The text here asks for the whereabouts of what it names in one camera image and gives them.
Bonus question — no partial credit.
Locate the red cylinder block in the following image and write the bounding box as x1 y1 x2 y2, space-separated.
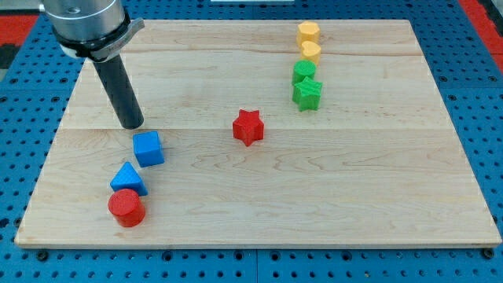
108 189 146 227

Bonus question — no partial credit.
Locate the green star block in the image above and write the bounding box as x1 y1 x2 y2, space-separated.
292 77 323 112

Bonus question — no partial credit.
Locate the yellow heart block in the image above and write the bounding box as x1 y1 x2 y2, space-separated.
300 41 321 65

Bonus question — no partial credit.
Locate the wooden board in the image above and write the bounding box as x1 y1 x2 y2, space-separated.
15 20 501 249

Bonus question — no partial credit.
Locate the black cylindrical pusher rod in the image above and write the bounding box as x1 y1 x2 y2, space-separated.
94 55 144 130

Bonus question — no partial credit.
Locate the yellow hexagon block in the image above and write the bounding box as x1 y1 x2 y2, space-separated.
296 21 321 47

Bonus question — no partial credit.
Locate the blue cube block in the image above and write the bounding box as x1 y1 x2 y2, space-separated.
133 130 165 167

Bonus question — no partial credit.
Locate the blue triangle block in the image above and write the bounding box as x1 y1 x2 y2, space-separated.
110 162 149 197

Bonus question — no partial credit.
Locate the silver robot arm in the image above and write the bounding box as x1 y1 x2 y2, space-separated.
42 0 145 63

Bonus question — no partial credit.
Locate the green cylinder block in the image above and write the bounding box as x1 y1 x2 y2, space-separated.
292 60 317 85

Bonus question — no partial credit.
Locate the red star block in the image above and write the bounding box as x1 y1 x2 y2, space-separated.
233 109 265 146

